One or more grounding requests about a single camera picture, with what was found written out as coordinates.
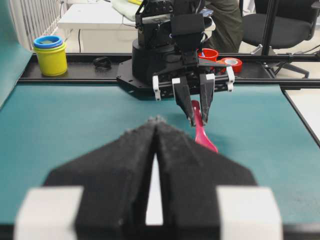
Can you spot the red cup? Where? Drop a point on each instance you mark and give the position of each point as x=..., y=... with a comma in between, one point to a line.
x=208, y=54

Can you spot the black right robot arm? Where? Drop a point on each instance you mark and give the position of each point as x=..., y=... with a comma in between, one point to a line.
x=205, y=196

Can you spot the black office chair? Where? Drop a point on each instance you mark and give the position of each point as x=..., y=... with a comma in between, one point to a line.
x=280, y=24

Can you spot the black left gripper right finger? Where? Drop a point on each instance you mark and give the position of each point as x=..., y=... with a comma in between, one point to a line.
x=206, y=196

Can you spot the black aluminium rail frame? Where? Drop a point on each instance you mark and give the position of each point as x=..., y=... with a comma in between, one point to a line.
x=153, y=43

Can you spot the white desk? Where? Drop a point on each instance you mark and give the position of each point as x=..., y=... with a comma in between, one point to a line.
x=97, y=28

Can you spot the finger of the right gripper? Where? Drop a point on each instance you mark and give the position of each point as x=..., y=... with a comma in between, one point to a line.
x=182, y=97
x=206, y=91

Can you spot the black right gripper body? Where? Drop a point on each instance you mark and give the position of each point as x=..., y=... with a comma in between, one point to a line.
x=188, y=34

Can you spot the person in green clothes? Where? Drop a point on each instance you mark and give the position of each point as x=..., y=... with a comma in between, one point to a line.
x=229, y=29

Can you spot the white radiator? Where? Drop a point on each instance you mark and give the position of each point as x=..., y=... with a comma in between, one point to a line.
x=36, y=18

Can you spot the red tape roll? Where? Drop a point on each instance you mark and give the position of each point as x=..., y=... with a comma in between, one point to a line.
x=234, y=62

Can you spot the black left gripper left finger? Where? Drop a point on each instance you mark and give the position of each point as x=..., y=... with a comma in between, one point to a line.
x=101, y=195

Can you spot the yellow stacked cups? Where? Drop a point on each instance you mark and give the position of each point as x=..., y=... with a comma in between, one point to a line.
x=52, y=61

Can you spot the magenta plastic spoon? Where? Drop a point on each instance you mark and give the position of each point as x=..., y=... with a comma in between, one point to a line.
x=200, y=134

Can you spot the blue cup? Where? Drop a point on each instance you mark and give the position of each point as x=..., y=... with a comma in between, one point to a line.
x=48, y=42

